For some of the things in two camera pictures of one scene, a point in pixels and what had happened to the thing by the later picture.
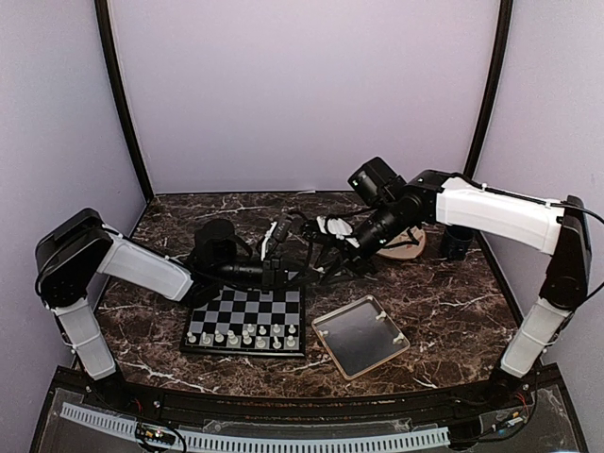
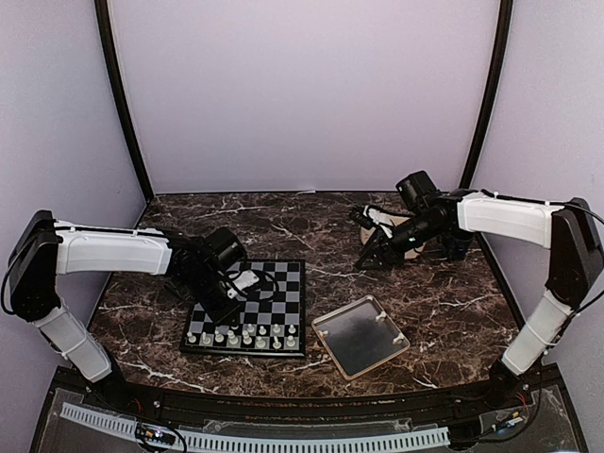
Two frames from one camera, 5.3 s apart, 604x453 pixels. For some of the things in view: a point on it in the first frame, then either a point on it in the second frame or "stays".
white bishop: x=219 y=338 stays
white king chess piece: x=233 y=340 stays
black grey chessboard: x=248 y=320 stays
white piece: x=400 y=336 stays
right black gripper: x=357 y=265 to x=382 y=248
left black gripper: x=276 y=275 to x=222 y=317
